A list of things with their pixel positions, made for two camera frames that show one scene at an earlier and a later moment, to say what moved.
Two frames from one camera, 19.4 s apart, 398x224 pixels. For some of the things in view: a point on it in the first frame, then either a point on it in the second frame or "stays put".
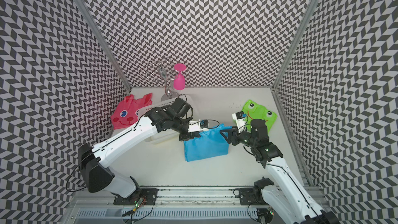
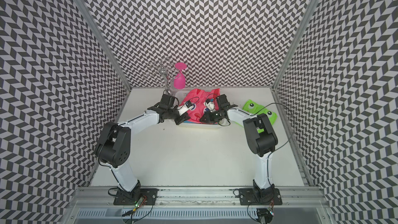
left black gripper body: (181, 126) -> (174, 115)
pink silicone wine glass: (179, 79) stays put
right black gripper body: (244, 138) -> (214, 116)
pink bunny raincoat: (125, 112) -> (202, 101)
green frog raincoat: (253, 111) stays put
